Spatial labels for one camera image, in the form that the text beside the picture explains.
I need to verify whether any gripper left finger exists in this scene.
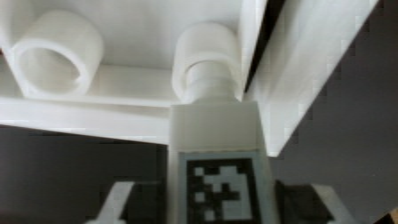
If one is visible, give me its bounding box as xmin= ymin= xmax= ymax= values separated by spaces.
xmin=81 ymin=180 xmax=163 ymax=224

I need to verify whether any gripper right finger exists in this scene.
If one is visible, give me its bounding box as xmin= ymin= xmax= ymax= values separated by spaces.
xmin=273 ymin=179 xmax=362 ymax=224

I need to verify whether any white leg block tagged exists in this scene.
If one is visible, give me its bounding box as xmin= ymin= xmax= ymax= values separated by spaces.
xmin=167 ymin=61 xmax=280 ymax=224

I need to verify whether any white chair seat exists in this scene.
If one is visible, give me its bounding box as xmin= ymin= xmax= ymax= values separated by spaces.
xmin=0 ymin=0 xmax=380 ymax=156

